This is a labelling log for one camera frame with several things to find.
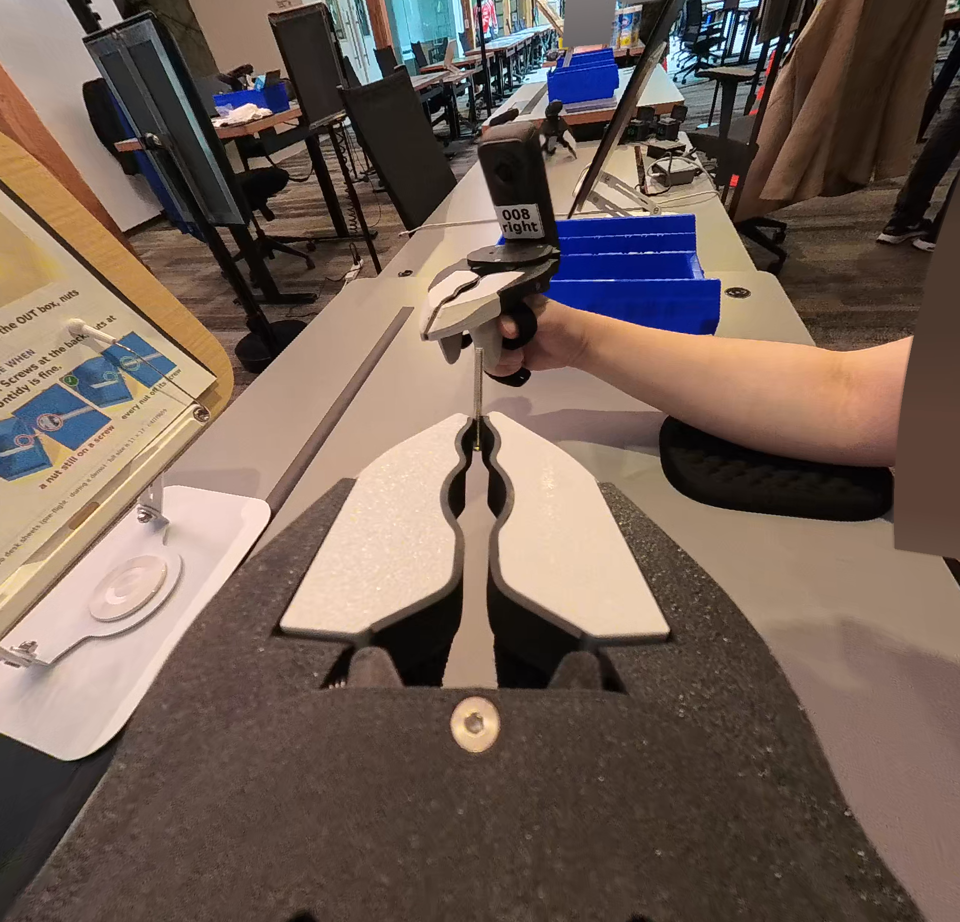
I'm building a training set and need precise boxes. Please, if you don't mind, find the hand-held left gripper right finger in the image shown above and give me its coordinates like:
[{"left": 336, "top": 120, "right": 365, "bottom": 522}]
[{"left": 482, "top": 410, "right": 672, "bottom": 674}]

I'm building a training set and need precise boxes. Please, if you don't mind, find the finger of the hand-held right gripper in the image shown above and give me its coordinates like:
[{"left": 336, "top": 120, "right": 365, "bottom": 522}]
[
  {"left": 424, "top": 275, "right": 522, "bottom": 367},
  {"left": 418, "top": 272, "right": 478, "bottom": 337}
]

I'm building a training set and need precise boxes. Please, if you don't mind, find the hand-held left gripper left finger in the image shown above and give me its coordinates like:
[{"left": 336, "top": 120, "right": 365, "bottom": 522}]
[{"left": 279, "top": 412, "right": 478, "bottom": 672}]

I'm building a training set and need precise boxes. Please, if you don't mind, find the person's right forearm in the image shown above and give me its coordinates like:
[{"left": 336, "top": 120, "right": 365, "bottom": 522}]
[{"left": 591, "top": 308, "right": 915, "bottom": 469}]

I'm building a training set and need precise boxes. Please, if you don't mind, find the wooden desk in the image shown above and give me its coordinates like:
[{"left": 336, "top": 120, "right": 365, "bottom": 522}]
[{"left": 114, "top": 104, "right": 305, "bottom": 152}]

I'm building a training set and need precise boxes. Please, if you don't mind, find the person's right hand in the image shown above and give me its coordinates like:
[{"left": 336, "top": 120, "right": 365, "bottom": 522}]
[{"left": 495, "top": 297, "right": 603, "bottom": 376}]

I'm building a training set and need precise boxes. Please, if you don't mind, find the blue plastic bin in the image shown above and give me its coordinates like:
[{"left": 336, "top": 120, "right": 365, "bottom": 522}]
[
  {"left": 212, "top": 82, "right": 291, "bottom": 117},
  {"left": 541, "top": 213, "right": 723, "bottom": 337},
  {"left": 546, "top": 46, "right": 621, "bottom": 107}
]

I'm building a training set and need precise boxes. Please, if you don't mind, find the black high-back chair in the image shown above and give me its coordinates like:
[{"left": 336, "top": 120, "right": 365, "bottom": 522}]
[{"left": 339, "top": 65, "right": 460, "bottom": 232}]

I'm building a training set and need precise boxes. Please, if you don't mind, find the tilted black monitor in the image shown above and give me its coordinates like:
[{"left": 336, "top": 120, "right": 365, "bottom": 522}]
[{"left": 567, "top": 0, "right": 695, "bottom": 220}]

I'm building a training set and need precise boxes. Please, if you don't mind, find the grey power adapter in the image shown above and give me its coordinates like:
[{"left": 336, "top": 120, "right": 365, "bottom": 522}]
[{"left": 646, "top": 153, "right": 704, "bottom": 188}]

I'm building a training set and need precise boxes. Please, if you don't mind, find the black wrist rest pad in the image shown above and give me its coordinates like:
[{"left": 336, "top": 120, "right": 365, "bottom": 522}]
[{"left": 658, "top": 414, "right": 895, "bottom": 523}]

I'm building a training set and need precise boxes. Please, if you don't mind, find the black office chair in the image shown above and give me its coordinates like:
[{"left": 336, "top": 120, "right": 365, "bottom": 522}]
[{"left": 236, "top": 164, "right": 316, "bottom": 271}]

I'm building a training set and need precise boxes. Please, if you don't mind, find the wooden instruction board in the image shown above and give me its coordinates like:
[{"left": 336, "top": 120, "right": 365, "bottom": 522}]
[{"left": 0, "top": 130, "right": 235, "bottom": 638}]

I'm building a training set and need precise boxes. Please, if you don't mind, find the monitor on floor stand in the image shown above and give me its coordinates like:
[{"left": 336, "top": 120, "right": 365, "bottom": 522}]
[{"left": 81, "top": 13, "right": 310, "bottom": 374}]

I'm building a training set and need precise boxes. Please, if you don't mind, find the tan coat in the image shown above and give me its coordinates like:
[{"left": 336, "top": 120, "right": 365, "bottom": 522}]
[{"left": 738, "top": 0, "right": 957, "bottom": 205}]

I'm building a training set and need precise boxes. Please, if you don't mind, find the printed instruction sheet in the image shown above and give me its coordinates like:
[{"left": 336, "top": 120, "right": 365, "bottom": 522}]
[{"left": 0, "top": 187, "right": 219, "bottom": 608}]

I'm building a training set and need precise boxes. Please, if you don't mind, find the white cable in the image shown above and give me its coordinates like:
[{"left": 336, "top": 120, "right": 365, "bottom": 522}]
[{"left": 399, "top": 215, "right": 502, "bottom": 238}]

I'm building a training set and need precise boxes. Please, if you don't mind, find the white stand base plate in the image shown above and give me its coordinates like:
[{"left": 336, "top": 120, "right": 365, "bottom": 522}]
[{"left": 0, "top": 484, "right": 273, "bottom": 763}]

